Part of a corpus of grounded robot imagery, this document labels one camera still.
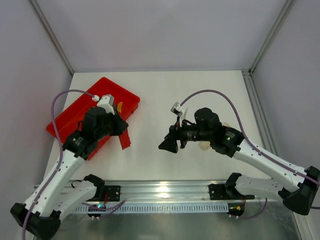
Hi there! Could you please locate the red plastic tray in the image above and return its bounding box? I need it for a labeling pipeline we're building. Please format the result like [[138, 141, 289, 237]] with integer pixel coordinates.
[[46, 77, 140, 160]]

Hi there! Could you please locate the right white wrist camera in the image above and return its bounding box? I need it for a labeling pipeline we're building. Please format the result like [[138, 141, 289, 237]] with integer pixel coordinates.
[[170, 102, 188, 125]]

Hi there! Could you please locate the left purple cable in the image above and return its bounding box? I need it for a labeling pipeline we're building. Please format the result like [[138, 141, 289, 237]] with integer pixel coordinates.
[[21, 89, 96, 240]]

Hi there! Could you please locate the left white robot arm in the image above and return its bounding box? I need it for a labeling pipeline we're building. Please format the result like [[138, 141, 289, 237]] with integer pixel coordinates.
[[10, 106, 129, 240]]

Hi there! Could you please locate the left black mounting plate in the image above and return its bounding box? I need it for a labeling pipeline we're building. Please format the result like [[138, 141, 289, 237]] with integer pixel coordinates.
[[103, 185, 121, 203]]

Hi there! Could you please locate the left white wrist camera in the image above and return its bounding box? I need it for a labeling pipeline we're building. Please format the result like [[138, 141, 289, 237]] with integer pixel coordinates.
[[92, 94, 116, 116]]

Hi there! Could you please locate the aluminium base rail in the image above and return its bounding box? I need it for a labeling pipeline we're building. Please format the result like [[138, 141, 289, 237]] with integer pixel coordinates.
[[33, 179, 303, 208]]

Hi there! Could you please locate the slotted white cable duct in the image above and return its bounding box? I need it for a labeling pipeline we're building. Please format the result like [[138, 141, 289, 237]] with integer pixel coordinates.
[[72, 201, 229, 214]]

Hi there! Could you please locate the cream utensil case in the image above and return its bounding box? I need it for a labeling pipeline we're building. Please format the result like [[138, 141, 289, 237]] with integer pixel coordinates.
[[198, 122, 231, 151]]

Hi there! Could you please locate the black mounting plate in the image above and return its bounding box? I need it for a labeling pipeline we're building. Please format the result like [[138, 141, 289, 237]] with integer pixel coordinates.
[[208, 183, 255, 201], [103, 185, 121, 203]]

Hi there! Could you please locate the left aluminium frame post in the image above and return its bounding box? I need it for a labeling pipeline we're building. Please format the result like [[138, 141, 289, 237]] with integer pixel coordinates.
[[28, 0, 75, 76]]

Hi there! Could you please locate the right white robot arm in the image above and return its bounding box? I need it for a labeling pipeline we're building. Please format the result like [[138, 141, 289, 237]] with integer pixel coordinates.
[[158, 107, 320, 216]]

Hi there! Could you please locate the purple cable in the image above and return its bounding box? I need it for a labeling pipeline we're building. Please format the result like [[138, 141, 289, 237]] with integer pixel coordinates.
[[21, 89, 96, 240], [178, 89, 320, 221]]

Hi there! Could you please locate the red paper napkin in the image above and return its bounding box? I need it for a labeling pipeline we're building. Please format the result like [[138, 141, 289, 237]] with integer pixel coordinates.
[[118, 129, 131, 150]]

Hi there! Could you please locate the right aluminium side rail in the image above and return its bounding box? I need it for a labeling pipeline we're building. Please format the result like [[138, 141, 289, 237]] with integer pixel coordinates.
[[241, 69, 280, 156]]

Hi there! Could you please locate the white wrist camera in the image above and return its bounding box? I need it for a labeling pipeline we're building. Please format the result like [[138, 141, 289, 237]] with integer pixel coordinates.
[[170, 102, 188, 125], [92, 94, 116, 116]]

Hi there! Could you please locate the right aluminium frame post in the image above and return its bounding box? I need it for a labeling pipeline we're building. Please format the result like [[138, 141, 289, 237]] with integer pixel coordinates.
[[248, 0, 297, 75]]

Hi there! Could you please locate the aluminium frame post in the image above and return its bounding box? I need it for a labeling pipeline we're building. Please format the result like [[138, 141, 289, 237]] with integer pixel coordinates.
[[248, 0, 297, 75], [28, 0, 75, 76]]

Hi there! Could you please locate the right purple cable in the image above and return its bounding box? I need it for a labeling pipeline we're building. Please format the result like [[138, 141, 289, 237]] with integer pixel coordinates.
[[178, 89, 320, 221]]

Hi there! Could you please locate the yellow plastic spoon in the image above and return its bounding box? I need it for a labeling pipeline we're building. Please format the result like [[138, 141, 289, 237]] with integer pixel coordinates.
[[117, 102, 123, 113]]

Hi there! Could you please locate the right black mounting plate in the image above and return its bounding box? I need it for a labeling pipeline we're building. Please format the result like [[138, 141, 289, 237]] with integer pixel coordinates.
[[208, 183, 255, 201]]

